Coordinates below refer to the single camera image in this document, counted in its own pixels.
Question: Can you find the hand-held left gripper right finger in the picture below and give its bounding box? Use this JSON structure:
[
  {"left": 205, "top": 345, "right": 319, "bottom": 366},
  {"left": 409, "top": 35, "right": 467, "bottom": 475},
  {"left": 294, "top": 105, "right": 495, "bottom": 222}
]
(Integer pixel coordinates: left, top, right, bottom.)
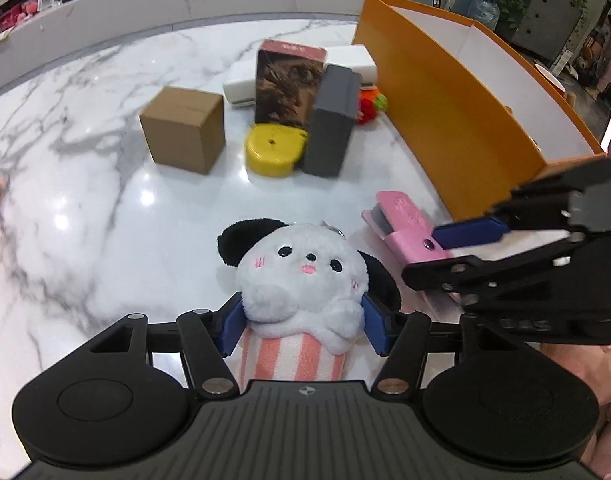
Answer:
[{"left": 361, "top": 294, "right": 486, "bottom": 397}]

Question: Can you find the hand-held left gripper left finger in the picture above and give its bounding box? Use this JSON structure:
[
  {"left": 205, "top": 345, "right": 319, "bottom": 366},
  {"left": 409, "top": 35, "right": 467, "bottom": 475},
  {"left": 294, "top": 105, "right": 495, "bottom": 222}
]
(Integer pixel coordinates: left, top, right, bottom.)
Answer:
[{"left": 86, "top": 291, "right": 247, "bottom": 397}]

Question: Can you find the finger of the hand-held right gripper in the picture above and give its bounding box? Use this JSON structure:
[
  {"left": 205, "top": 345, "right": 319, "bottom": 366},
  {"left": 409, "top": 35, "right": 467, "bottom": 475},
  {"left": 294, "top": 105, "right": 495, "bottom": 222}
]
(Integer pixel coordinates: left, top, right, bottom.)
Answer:
[
  {"left": 402, "top": 231, "right": 589, "bottom": 310},
  {"left": 432, "top": 160, "right": 611, "bottom": 251}
]

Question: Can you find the pink stapler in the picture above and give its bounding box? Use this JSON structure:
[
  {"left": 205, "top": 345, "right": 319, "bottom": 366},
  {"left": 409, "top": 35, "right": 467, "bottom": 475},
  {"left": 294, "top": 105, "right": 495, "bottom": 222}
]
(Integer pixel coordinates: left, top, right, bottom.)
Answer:
[{"left": 361, "top": 191, "right": 456, "bottom": 266}]

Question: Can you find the white dog plush toy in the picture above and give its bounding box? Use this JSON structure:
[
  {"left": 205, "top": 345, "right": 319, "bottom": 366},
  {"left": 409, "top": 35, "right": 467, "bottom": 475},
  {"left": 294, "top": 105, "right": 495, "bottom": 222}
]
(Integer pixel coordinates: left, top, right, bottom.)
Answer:
[{"left": 216, "top": 217, "right": 403, "bottom": 396}]

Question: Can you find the orange storage box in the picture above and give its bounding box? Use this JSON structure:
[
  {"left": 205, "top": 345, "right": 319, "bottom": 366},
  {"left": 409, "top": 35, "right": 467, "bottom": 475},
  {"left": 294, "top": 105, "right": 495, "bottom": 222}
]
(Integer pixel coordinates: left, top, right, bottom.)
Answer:
[{"left": 353, "top": 0, "right": 609, "bottom": 223}]

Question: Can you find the dark grey box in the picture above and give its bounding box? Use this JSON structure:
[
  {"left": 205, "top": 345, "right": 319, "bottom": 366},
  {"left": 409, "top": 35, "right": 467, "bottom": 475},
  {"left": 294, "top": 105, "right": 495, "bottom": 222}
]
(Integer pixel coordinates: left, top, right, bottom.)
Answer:
[{"left": 302, "top": 64, "right": 362, "bottom": 178}]

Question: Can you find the yellow plastic container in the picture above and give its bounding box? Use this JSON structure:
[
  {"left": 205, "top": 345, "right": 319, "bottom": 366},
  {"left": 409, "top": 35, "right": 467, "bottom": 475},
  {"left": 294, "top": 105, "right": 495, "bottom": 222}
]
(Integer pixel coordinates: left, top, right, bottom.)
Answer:
[{"left": 244, "top": 122, "right": 310, "bottom": 177}]

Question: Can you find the brown cardboard box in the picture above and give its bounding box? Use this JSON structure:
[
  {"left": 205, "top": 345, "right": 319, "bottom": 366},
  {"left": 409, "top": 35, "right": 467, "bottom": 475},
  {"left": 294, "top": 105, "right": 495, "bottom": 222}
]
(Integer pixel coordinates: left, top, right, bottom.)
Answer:
[{"left": 140, "top": 86, "right": 226, "bottom": 176}]

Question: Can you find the person's right forearm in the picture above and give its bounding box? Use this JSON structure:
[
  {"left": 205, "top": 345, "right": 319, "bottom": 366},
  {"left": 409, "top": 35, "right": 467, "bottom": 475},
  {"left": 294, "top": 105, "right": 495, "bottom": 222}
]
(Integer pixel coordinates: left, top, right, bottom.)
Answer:
[{"left": 530, "top": 342, "right": 611, "bottom": 480}]

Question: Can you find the red orange plush toy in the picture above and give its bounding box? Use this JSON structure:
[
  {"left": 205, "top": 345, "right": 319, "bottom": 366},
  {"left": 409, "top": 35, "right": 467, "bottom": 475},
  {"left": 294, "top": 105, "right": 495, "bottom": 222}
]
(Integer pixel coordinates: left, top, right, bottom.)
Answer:
[{"left": 355, "top": 87, "right": 389, "bottom": 126}]

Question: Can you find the white flat box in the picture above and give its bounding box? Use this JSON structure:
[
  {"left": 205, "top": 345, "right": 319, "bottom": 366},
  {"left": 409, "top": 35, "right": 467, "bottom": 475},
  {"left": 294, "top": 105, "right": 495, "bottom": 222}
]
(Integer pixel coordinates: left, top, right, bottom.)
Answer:
[{"left": 223, "top": 44, "right": 379, "bottom": 108}]

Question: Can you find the large water bottle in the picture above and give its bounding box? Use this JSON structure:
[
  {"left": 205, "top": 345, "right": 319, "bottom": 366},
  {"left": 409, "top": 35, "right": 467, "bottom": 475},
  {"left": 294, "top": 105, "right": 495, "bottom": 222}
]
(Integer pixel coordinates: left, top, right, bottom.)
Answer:
[{"left": 468, "top": 0, "right": 501, "bottom": 31}]

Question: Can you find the grey drawer cabinet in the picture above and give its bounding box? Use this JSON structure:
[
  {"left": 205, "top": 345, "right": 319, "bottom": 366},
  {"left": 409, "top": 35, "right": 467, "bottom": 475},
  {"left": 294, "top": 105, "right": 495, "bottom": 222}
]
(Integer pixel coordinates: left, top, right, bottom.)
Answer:
[{"left": 513, "top": 0, "right": 586, "bottom": 61}]

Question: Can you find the brown picture box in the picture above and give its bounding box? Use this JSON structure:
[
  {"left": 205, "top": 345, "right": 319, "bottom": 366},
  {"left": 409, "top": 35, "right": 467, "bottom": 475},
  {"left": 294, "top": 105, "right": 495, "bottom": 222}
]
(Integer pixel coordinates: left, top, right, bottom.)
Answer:
[{"left": 254, "top": 40, "right": 329, "bottom": 128}]

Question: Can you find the curved marble reception counter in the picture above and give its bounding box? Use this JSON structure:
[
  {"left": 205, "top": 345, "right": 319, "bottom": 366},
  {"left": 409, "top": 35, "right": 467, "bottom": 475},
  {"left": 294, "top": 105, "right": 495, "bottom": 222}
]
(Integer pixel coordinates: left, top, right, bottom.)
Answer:
[{"left": 0, "top": 0, "right": 422, "bottom": 97}]

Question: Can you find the pink box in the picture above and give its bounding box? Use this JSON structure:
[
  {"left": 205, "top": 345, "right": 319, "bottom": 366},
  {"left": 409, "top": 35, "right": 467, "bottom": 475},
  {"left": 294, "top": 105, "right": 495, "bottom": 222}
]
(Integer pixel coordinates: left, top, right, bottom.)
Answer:
[{"left": 0, "top": 0, "right": 39, "bottom": 31}]

